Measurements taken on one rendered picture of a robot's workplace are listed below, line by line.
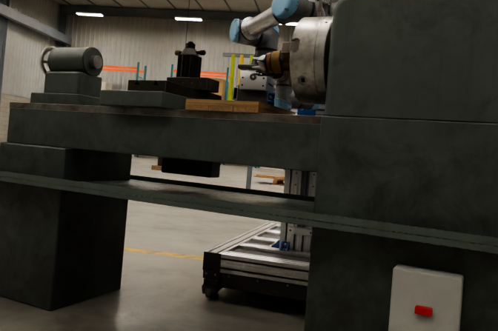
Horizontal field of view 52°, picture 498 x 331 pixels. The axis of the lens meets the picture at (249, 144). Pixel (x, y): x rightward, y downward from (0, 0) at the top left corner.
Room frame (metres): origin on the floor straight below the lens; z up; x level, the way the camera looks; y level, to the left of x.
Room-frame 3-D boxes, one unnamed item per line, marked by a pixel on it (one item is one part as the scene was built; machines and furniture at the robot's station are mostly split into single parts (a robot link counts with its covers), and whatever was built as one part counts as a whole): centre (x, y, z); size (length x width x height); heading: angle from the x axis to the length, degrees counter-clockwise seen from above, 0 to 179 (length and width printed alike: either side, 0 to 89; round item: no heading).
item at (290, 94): (2.19, -0.15, 0.97); 0.11 x 0.08 x 0.11; 119
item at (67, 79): (2.37, 0.85, 1.01); 0.30 x 0.20 x 0.29; 64
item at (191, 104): (1.97, 0.03, 0.89); 0.36 x 0.30 x 0.04; 154
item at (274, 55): (1.91, -0.09, 1.08); 0.09 x 0.09 x 0.09; 66
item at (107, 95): (2.16, 0.35, 0.90); 0.53 x 0.30 x 0.06; 154
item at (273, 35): (2.60, -0.04, 1.33); 0.13 x 0.12 x 0.14; 119
